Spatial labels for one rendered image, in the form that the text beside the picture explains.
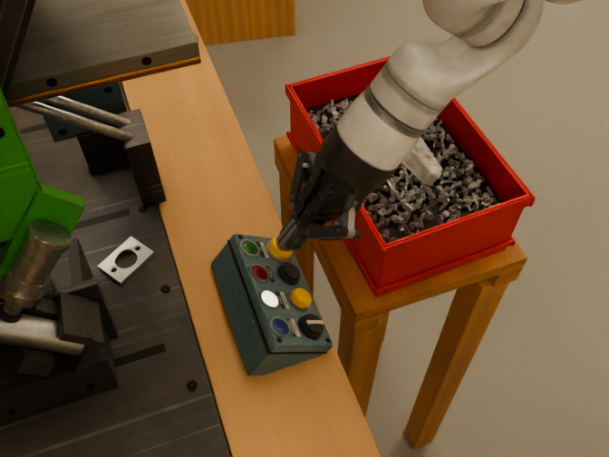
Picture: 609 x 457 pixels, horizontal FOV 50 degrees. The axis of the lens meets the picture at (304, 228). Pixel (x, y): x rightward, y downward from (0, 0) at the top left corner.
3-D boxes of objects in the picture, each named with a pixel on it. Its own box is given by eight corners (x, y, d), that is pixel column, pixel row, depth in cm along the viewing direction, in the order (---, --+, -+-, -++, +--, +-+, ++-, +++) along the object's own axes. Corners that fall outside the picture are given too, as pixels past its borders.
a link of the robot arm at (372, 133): (435, 188, 67) (476, 145, 64) (358, 169, 60) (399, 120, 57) (398, 130, 72) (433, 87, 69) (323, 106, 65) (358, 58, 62)
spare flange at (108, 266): (131, 238, 79) (130, 235, 78) (155, 255, 78) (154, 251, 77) (98, 269, 76) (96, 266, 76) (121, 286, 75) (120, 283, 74)
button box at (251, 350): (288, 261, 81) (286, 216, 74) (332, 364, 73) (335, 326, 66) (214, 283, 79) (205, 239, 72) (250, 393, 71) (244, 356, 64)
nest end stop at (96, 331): (79, 335, 69) (98, 301, 67) (83, 378, 65) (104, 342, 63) (68, 333, 68) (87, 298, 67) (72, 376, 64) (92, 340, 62)
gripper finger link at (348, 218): (348, 192, 65) (333, 191, 66) (342, 238, 65) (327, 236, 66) (365, 196, 66) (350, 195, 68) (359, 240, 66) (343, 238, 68)
